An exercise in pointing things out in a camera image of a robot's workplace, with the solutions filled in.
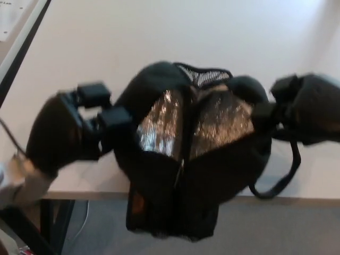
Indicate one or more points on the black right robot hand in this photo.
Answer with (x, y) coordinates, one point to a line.
(308, 106)

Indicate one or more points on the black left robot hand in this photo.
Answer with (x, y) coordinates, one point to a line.
(61, 132)

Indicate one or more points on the black insulated lunch bag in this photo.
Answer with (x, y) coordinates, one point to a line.
(170, 164)

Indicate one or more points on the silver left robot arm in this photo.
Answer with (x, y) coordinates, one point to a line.
(18, 183)

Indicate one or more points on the adjacent white desk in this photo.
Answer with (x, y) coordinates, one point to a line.
(16, 34)

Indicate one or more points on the white printed paper sheet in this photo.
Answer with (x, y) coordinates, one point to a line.
(8, 18)

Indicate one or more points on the black desk frame leg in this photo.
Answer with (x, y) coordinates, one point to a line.
(40, 225)

